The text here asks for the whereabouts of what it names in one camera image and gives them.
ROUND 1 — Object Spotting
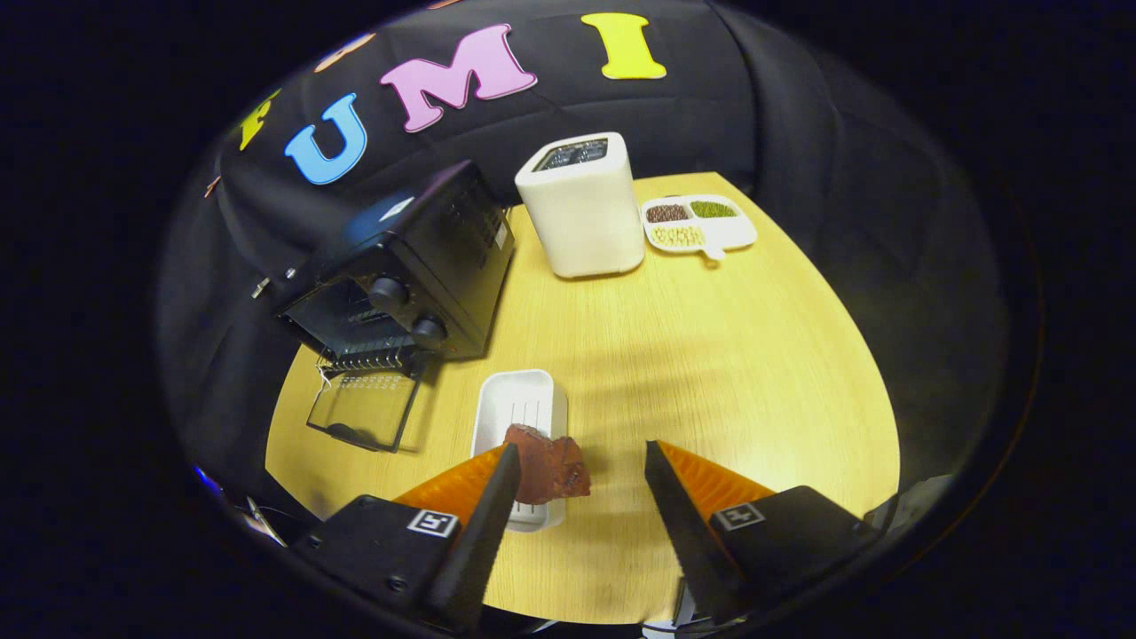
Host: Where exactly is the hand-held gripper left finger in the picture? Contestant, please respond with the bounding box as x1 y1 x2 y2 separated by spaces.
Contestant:
293 442 523 633

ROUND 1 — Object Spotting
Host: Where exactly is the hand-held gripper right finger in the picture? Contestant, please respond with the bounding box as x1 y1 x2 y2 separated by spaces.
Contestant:
644 439 884 627

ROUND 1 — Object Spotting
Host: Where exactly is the red meat slice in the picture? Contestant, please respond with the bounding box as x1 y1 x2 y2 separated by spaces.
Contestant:
503 423 592 506

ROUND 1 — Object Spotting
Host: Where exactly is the black toaster oven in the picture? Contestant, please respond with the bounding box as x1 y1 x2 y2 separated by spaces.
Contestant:
275 160 516 454

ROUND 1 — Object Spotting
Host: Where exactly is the white toaster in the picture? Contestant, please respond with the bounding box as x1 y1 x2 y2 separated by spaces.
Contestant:
515 131 646 280

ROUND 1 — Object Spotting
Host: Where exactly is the white ribbed tray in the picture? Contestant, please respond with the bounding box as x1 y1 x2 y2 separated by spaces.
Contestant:
470 369 569 533

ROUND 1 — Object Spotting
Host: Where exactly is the white divided dish with beans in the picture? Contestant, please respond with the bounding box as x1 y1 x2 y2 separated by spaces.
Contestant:
641 193 758 263

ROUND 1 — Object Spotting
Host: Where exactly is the black backdrop cloth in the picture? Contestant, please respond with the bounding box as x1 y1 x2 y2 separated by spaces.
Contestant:
160 0 1013 533

